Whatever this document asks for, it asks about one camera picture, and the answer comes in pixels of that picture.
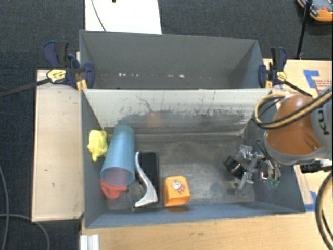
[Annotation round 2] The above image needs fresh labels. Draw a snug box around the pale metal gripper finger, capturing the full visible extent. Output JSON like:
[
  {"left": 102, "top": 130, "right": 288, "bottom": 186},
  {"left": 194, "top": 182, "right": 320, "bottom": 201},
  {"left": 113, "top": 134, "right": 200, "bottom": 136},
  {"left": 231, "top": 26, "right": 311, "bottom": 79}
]
[
  {"left": 237, "top": 144, "right": 259, "bottom": 164},
  {"left": 237, "top": 165, "right": 256, "bottom": 193}
]

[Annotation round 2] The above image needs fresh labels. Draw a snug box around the small black cylindrical object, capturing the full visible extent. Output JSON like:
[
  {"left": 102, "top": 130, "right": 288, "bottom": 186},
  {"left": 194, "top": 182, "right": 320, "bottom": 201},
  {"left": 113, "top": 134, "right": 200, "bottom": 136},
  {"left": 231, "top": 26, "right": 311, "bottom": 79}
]
[{"left": 223, "top": 155, "right": 246, "bottom": 180}]

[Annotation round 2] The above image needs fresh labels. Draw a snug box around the orange box with print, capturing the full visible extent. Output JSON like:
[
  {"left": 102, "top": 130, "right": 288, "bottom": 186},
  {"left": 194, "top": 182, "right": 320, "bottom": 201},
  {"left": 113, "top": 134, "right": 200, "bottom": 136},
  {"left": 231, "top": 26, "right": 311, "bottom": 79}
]
[{"left": 162, "top": 175, "right": 192, "bottom": 208}]

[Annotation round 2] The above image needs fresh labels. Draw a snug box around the silver curved metal tool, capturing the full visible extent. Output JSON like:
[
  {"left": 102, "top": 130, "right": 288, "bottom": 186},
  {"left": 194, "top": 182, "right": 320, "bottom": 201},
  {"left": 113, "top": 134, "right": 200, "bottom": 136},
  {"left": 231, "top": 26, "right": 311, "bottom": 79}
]
[{"left": 133, "top": 151, "right": 159, "bottom": 208}]

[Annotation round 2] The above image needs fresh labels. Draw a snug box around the grey metal bin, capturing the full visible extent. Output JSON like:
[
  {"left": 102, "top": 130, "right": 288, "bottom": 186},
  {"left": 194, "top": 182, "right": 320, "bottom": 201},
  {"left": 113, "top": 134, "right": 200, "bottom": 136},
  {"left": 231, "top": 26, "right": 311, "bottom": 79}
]
[{"left": 79, "top": 29, "right": 306, "bottom": 229}]

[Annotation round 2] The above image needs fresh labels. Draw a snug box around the blue plastic cup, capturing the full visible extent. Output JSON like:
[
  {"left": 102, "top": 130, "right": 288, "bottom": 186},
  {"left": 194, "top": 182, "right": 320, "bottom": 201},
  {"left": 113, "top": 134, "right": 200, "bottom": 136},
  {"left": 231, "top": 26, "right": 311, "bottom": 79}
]
[{"left": 99, "top": 124, "right": 136, "bottom": 187}]

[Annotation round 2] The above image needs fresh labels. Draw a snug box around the red toy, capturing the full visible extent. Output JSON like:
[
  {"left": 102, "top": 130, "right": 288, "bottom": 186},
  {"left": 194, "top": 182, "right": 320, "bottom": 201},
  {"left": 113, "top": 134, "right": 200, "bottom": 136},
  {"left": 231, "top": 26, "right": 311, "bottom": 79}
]
[{"left": 99, "top": 178, "right": 129, "bottom": 201}]

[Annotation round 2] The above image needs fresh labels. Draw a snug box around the yellow toy animal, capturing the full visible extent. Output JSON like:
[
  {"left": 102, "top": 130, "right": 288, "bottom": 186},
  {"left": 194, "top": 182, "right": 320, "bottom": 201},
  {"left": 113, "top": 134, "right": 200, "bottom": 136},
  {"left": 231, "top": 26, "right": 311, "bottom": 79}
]
[{"left": 87, "top": 129, "right": 109, "bottom": 163}]

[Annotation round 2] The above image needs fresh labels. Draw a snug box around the pale wood board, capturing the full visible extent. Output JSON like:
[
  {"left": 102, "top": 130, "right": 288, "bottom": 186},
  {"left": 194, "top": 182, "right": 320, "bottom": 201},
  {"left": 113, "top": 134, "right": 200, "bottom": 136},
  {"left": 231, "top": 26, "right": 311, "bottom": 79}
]
[{"left": 31, "top": 69, "right": 85, "bottom": 222}]

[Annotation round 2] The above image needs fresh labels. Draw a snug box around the black cylinder on white bracket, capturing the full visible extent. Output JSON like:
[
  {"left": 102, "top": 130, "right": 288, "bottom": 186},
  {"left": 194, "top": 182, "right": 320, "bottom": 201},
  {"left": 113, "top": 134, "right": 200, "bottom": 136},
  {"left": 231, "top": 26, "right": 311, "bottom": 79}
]
[{"left": 299, "top": 159, "right": 333, "bottom": 173}]

